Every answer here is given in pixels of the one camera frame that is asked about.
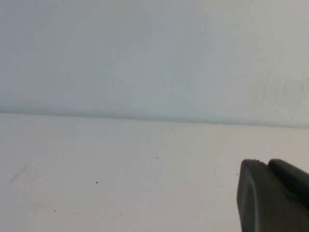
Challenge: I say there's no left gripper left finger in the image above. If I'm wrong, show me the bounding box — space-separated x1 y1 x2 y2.
236 159 309 232

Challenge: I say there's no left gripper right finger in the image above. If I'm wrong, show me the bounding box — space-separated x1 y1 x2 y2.
267 158 309 203

